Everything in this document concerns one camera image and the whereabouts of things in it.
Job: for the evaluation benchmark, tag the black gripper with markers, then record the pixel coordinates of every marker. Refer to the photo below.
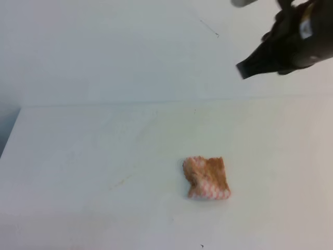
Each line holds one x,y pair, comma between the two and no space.
301,34

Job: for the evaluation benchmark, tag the pink white checked rag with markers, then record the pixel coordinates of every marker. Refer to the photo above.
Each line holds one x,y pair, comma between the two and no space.
207,178

